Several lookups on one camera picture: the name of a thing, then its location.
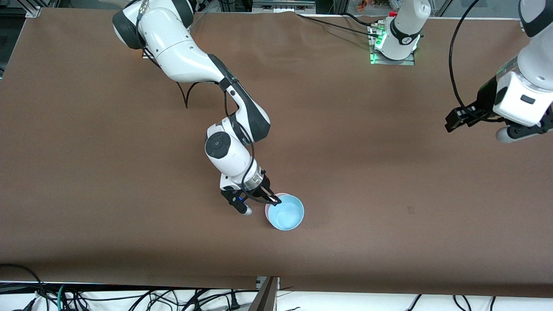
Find teal cable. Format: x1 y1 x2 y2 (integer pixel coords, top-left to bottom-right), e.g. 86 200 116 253
57 284 70 311

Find pink bowl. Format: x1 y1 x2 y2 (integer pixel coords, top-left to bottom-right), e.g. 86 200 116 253
264 193 282 226

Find blue bowl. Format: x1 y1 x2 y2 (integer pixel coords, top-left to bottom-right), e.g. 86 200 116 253
267 193 305 232

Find grey metal post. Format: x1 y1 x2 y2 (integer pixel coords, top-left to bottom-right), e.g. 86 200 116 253
248 276 280 311

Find colourful background objects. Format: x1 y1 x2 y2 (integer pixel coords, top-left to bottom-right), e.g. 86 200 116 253
356 0 391 12

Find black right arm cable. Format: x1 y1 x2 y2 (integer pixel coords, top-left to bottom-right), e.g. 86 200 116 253
136 4 256 193

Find long black base cable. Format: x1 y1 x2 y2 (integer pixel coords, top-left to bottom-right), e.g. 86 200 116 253
296 14 374 34

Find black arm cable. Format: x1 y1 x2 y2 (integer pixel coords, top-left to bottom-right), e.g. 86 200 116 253
136 4 256 193
448 0 481 114

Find short black base cable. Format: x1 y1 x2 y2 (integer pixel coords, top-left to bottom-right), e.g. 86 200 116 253
343 12 381 26

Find brown table cover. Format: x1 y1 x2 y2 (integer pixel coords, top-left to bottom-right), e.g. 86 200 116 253
0 8 553 298

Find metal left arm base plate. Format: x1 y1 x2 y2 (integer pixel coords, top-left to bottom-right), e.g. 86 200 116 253
368 22 416 66

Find aluminium frame bar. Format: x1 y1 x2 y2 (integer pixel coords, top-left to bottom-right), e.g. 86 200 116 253
252 0 317 14

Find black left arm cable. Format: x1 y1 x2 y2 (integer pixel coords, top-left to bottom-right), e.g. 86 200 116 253
448 0 481 114

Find black cable with plug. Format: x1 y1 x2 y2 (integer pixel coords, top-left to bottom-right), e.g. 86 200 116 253
181 289 243 311

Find black looping floor cable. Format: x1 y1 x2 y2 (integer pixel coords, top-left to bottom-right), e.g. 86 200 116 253
0 263 47 311

